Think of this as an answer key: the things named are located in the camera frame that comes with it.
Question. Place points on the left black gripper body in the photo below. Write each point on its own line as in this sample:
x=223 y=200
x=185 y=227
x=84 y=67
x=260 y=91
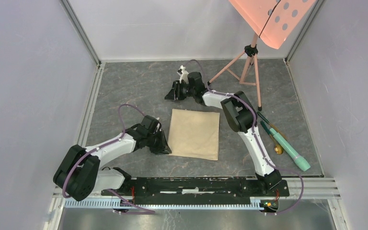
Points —
x=152 y=138

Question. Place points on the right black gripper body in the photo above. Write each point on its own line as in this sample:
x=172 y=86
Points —
x=186 y=90

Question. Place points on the beige cloth napkin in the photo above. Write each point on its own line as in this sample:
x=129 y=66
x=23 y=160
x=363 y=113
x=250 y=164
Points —
x=194 y=134

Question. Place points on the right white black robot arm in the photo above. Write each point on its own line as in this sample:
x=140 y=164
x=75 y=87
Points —
x=240 y=116

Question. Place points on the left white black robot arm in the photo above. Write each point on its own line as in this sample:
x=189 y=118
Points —
x=80 y=172

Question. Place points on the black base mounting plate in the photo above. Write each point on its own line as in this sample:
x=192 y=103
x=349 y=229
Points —
x=199 y=190

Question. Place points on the pink music stand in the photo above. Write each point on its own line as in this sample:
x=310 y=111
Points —
x=272 y=21

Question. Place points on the gold spoon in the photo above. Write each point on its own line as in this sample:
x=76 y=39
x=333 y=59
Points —
x=278 y=148

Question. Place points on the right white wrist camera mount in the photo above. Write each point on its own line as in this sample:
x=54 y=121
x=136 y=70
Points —
x=183 y=74

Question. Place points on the white slotted cable duct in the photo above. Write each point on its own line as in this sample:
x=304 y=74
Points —
x=116 y=203

